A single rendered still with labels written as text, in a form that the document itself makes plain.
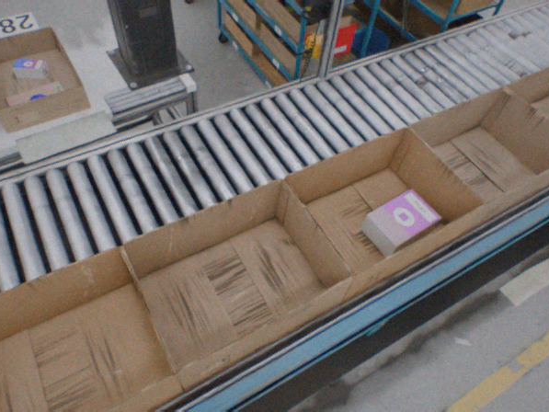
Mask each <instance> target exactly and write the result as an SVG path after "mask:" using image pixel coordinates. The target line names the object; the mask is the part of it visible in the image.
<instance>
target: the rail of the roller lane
mask: <svg viewBox="0 0 549 412"><path fill-rule="evenodd" d="M548 5H549V0H541V1H538V2H535V3H532V4H531V5H528V6H524V7H520V8H517V9H514V10H511V11H508V12H504V13H501V14H498V15H495V16H494V17H490V18H487V19H483V20H480V21H477V22H475V23H471V24H468V25H465V26H461V27H458V28H457V29H453V30H450V31H446V32H443V33H441V34H438V35H434V36H431V37H428V38H425V39H421V40H418V41H416V42H413V43H409V44H407V45H404V46H401V47H397V48H394V49H391V50H389V51H383V53H379V54H376V55H373V56H370V57H367V58H364V59H360V60H358V61H355V62H352V63H346V65H345V64H343V66H340V67H336V68H333V69H330V71H329V75H328V76H327V77H326V78H325V77H324V79H319V75H317V74H312V75H309V76H306V78H304V79H301V82H299V81H300V80H296V81H293V82H290V83H287V84H284V85H281V86H275V87H272V88H270V89H269V90H266V91H263V92H260V93H257V94H253V95H250V96H247V97H241V98H239V99H236V100H233V102H229V103H226V104H223V105H221V106H220V107H216V108H213V109H205V110H202V111H199V112H196V114H192V115H189V116H187V117H184V118H180V119H177V120H171V121H168V122H165V123H162V124H159V126H155V127H153V128H150V129H147V130H143V131H140V132H136V133H132V134H128V135H125V136H121V137H119V139H116V140H113V141H109V142H106V143H102V144H98V145H95V146H92V147H88V148H85V149H82V151H79V152H76V153H72V154H68V155H65V156H61V157H58V158H55V159H52V160H49V161H45V163H42V164H39V165H35V166H31V167H28V168H24V169H21V170H18V171H16V172H12V173H9V175H6V176H2V177H0V204H1V203H5V201H4V197H3V193H1V189H2V188H3V187H4V186H5V185H6V184H10V183H13V184H17V185H18V186H19V188H20V191H21V194H22V196H24V195H28V193H27V191H26V190H25V187H24V180H25V179H27V178H28V177H39V178H40V179H41V180H42V183H43V187H44V189H47V188H48V187H49V185H48V182H47V179H46V173H47V172H48V171H49V170H52V169H59V170H61V171H63V175H64V178H65V180H66V181H68V180H71V179H70V177H69V175H68V171H67V167H68V166H69V165H70V164H72V163H80V164H81V165H82V166H83V168H84V170H85V172H86V175H88V173H91V170H90V168H89V166H88V163H87V161H88V158H89V157H91V156H93V155H100V156H101V157H102V158H103V160H104V163H105V165H106V167H108V166H111V165H110V164H109V160H108V158H107V154H108V152H109V151H111V149H114V148H118V149H120V151H121V152H122V153H123V154H124V156H125V158H126V160H128V159H130V157H129V155H128V153H127V151H126V148H127V146H128V145H129V144H130V143H138V144H139V145H140V146H141V147H142V148H143V152H144V154H149V151H148V149H147V147H145V145H144V142H145V140H147V139H148V137H150V136H155V137H157V139H159V141H160V143H161V144H162V145H163V147H166V143H165V142H164V140H163V135H164V133H165V132H167V131H174V132H176V134H177V136H178V139H179V140H180V141H181V142H183V141H185V140H184V138H183V136H181V134H180V129H181V128H183V127H184V126H186V124H190V126H192V128H193V129H194V131H196V132H197V134H198V135H201V133H200V131H199V129H198V122H199V121H200V120H203V119H206V120H209V121H210V122H211V124H212V127H213V128H214V129H215V130H217V127H216V126H215V124H214V122H213V119H214V117H215V116H216V115H218V114H223V115H225V116H226V118H227V119H228V120H229V121H230V122H232V123H234V122H233V121H232V119H230V118H229V114H230V111H232V110H233V109H241V110H242V112H244V114H245V115H246V106H247V105H249V104H251V103H253V104H256V105H257V106H258V107H259V109H260V110H261V111H262V112H264V111H263V110H262V108H261V107H260V103H261V102H262V100H263V99H264V98H266V97H268V98H270V99H271V100H272V102H273V103H274V104H275V97H276V96H277V95H279V94H282V93H283V94H285V95H286V96H287V98H288V99H290V98H289V94H290V92H292V91H293V90H294V88H299V90H300V91H301V92H302V94H303V89H304V87H305V86H306V85H308V84H312V85H313V86H314V87H316V86H317V84H318V82H319V81H321V80H326V81H327V82H328V83H329V84H330V80H331V78H332V76H333V75H335V74H337V75H340V76H341V78H343V74H344V73H346V72H347V71H352V72H353V73H354V74H355V72H356V70H357V69H358V68H360V67H364V68H366V69H368V67H369V65H370V63H378V65H380V61H381V60H383V59H389V60H390V61H391V60H392V58H393V57H394V56H396V55H399V56H401V57H403V55H404V54H405V53H406V51H411V53H414V51H415V49H416V48H418V47H420V48H422V49H425V47H427V46H428V45H429V44H432V45H433V46H434V45H435V44H436V43H438V42H439V41H440V40H442V41H443V42H445V40H447V39H448V38H449V37H454V38H455V37H456V36H457V35H458V34H460V33H462V34H464V35H465V34H466V33H467V32H468V31H470V30H471V31H474V32H475V31H476V30H477V29H479V27H482V29H483V28H484V27H486V26H487V25H488V24H492V25H493V24H495V23H496V22H497V21H501V22H502V21H504V20H505V19H506V18H510V19H512V18H514V17H515V15H519V16H520V15H522V14H523V13H524V12H528V13H529V12H530V11H531V10H533V9H536V10H538V9H539V8H540V7H542V6H543V7H547V6H548ZM316 88H317V87H316ZM290 100H291V99H290ZM292 103H293V102H292ZM275 106H276V107H277V108H279V107H278V106H277V105H276V104H275ZM246 117H247V118H248V119H249V117H248V116H247V115H246Z"/></svg>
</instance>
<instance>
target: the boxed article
mask: <svg viewBox="0 0 549 412"><path fill-rule="evenodd" d="M12 69H13V71H15V73H16V75H17V78H31V79H32V78H35V79H45V78H46V75H47V73H48V72H49V68H48V66H47V64H46V61H44V60H29V59H17V61H16V63H15V64H13V67H12Z"/></svg>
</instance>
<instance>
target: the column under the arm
mask: <svg viewBox="0 0 549 412"><path fill-rule="evenodd" d="M106 2H107V7H108V10H109V17H111V21H112V25H113V29H114V33H115V36H116V40H117V44H118V48H115V49H112V50H107V51H106V55H107V56H108V57H109V59H110V60H111V61H112V62H113V63H114V66H115V67H116V69H117V70H118V72H119V73H120V75H121V78H123V79H124V81H125V82H126V84H127V85H128V87H129V89H130V90H131V92H132V91H136V90H139V88H142V87H145V86H150V85H153V84H156V83H160V82H163V81H165V80H168V79H172V78H176V76H179V75H182V74H187V73H190V72H193V71H194V68H193V67H192V66H191V64H190V63H189V61H188V60H187V59H186V57H185V56H184V55H183V54H181V51H180V50H179V49H178V48H177V42H176V33H175V25H174V19H173V10H172V2H171V0H106Z"/></svg>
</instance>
